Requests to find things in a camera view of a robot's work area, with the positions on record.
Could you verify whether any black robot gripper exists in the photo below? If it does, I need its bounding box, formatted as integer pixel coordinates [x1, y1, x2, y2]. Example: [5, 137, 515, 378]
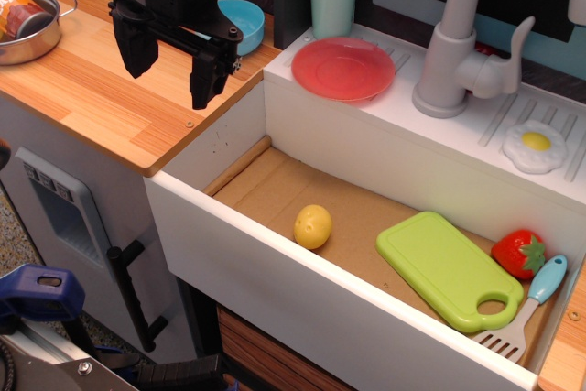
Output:
[109, 0, 243, 110]

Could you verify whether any yellow toy potato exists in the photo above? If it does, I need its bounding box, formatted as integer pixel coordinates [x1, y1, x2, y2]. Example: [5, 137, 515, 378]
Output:
[293, 204, 333, 250]

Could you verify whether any red plastic plate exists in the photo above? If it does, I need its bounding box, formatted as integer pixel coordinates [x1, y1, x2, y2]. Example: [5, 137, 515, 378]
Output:
[291, 37, 396, 102]

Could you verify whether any blue plastic bowl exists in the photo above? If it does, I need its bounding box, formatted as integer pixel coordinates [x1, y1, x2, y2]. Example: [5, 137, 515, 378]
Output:
[218, 0, 265, 56]

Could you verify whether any silver metal pot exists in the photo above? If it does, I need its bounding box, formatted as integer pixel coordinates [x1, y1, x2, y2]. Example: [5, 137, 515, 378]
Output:
[1, 0, 78, 66]

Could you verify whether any toy food can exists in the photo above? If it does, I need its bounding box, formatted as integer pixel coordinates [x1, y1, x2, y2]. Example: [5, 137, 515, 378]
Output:
[1, 0, 53, 39]

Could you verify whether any grey oven control panel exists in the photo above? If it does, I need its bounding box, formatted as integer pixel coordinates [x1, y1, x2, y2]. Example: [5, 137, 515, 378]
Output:
[16, 147, 114, 280]

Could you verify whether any blue clamp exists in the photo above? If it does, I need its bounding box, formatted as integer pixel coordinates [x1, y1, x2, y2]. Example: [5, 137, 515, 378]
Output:
[1, 264, 85, 334]

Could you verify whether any grey toy faucet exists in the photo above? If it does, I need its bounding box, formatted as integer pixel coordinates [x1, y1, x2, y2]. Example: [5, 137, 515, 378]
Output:
[412, 0, 536, 118]

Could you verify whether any green plastic cutting board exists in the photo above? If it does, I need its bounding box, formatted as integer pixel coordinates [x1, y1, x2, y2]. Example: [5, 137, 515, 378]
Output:
[375, 212, 524, 333]

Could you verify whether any toy fried egg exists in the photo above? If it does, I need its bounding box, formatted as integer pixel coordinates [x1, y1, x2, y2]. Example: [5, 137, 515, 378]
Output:
[502, 120, 568, 174]

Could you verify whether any red toy strawberry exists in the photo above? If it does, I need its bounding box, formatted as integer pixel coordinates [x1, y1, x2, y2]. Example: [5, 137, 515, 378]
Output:
[491, 229, 546, 280]

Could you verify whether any black oven door handle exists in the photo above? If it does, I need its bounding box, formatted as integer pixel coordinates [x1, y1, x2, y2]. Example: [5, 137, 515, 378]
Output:
[106, 240, 168, 353]

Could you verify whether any blue handled grey spatula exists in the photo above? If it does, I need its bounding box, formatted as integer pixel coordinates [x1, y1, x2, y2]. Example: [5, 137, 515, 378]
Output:
[473, 255, 568, 363]

